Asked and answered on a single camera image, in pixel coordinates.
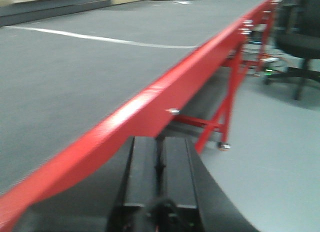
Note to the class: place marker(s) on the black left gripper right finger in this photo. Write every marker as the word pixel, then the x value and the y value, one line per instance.
pixel 195 193

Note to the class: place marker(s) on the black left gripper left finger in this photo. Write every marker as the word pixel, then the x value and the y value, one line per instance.
pixel 127 181

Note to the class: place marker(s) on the dark grey table mat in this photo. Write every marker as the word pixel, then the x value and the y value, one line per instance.
pixel 61 76

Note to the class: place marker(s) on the black office chair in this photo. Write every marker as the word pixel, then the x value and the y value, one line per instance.
pixel 298 35

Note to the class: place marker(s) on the red metal table frame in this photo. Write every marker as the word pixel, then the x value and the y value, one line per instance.
pixel 146 114

